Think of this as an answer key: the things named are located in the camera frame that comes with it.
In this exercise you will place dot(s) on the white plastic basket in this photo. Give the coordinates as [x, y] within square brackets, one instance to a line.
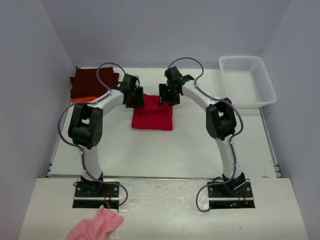
[247, 82]

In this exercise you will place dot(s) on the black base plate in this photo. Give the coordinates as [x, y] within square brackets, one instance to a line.
[237, 194]
[92, 195]

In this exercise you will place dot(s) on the orange folded t-shirt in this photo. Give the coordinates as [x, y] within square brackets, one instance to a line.
[83, 99]

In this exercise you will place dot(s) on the pink cloth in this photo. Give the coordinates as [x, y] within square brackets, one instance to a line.
[104, 222]

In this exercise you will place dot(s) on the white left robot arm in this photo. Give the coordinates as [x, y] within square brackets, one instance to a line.
[86, 124]

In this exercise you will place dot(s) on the dark maroon folded t-shirt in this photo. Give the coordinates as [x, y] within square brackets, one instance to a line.
[86, 84]

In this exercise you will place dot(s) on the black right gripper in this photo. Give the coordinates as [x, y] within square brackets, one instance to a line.
[163, 88]

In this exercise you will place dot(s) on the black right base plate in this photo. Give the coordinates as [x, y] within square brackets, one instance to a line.
[237, 194]

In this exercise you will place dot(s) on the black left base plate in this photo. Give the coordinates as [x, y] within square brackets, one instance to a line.
[92, 195]

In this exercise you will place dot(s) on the red t-shirt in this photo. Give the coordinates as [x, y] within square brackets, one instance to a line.
[153, 116]

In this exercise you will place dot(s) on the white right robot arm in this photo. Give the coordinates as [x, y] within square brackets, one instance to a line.
[220, 119]

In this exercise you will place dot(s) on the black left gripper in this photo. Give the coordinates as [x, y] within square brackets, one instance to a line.
[139, 101]

